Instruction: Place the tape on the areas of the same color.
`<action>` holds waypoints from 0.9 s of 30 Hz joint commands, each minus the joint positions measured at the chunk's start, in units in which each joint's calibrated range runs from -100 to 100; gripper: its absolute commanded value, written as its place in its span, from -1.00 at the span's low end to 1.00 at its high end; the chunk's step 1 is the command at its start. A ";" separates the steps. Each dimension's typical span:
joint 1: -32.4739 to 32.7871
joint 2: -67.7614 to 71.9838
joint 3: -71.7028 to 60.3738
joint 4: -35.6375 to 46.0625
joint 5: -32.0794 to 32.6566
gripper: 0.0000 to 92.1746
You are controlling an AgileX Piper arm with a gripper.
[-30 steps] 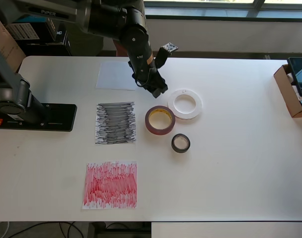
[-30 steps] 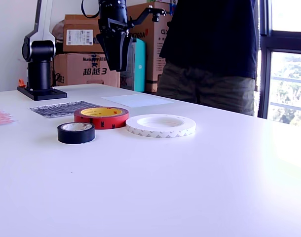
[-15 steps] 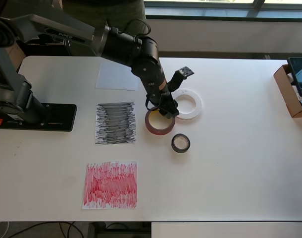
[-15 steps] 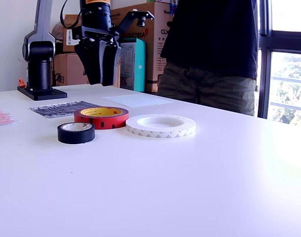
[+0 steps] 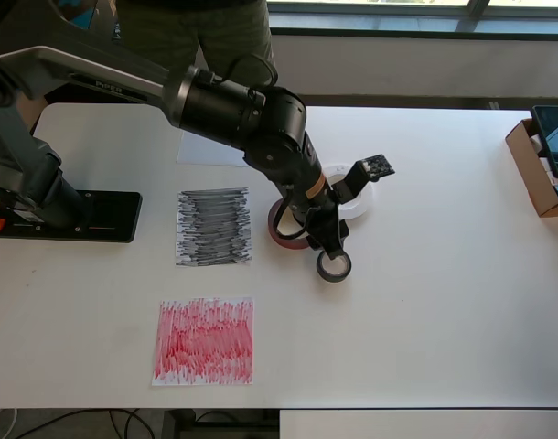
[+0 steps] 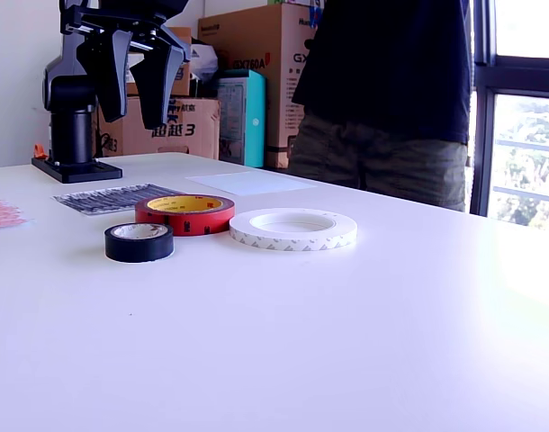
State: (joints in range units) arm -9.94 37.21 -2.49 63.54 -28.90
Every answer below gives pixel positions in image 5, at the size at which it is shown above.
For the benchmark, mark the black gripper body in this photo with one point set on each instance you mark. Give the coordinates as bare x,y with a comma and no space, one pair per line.
325,219

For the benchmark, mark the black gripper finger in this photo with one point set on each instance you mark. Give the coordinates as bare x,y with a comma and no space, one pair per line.
335,252

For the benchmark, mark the black tape roll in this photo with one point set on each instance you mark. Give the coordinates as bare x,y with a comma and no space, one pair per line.
320,270

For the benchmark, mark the white tape roll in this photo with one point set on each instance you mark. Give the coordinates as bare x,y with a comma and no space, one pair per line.
363,203

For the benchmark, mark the red double-sided tape roll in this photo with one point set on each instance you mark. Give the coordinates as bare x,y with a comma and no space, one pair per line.
288,244

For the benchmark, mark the black and grey Piper arm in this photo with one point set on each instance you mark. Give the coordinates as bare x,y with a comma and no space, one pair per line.
224,110

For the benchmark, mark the black scribbled paper sheet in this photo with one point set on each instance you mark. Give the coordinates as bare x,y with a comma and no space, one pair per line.
215,228

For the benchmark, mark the blank white paper sheet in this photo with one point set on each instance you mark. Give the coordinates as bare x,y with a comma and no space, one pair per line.
201,153

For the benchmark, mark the red scribbled paper sheet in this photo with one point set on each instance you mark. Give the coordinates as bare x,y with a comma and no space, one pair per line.
201,343

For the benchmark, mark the open cardboard tray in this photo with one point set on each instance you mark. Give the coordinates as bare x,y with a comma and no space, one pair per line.
530,183

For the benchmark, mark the person in dark shirt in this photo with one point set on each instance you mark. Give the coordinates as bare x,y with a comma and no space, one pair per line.
169,32

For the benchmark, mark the dark blue printed box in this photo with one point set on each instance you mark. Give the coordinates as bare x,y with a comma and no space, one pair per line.
78,9

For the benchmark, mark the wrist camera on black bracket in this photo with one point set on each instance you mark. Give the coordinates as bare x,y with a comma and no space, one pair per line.
375,167

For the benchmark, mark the dark window frame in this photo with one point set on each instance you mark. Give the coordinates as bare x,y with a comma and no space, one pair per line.
398,26

